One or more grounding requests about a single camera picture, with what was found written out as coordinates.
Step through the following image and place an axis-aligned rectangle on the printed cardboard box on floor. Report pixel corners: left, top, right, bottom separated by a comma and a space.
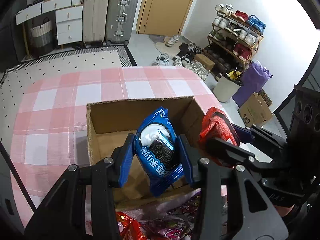
238, 93, 273, 127

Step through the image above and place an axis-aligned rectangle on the pink plaid tablecloth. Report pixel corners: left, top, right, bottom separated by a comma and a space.
10, 65, 228, 230

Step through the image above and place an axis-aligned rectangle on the beige suitcase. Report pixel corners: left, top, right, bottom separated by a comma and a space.
82, 0, 109, 43

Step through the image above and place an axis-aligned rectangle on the silver grey suitcase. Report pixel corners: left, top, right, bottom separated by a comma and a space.
105, 0, 138, 46

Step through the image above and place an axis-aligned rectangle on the striped laundry basket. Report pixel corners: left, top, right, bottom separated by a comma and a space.
30, 17, 54, 56

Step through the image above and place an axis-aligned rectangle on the red orange chips bag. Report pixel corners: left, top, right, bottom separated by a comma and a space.
116, 212, 148, 240

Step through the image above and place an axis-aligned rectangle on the red black snack packet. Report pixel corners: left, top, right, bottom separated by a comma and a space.
198, 106, 240, 167

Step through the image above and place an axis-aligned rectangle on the white trash bin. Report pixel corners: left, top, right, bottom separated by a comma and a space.
213, 73, 243, 102

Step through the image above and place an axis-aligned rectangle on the white drawer desk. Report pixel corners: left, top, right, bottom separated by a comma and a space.
16, 0, 83, 46

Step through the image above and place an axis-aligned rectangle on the purple plastic bag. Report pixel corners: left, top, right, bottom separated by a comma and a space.
232, 60, 272, 107

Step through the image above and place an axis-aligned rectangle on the small brown cardboard box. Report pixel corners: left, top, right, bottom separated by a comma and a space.
194, 54, 215, 71

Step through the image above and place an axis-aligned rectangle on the dotted white rug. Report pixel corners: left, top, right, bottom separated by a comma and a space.
1, 45, 137, 151

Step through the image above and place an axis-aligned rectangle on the wooden door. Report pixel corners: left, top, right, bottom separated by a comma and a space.
136, 0, 193, 36

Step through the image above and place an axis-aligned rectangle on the purple grape snack bag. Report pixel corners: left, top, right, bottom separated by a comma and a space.
140, 192, 200, 239

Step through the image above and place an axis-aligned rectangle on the blue cookie snack packet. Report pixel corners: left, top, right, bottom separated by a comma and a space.
133, 107, 184, 197

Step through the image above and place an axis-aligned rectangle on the wooden shoe rack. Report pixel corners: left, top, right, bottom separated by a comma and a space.
203, 4, 266, 75

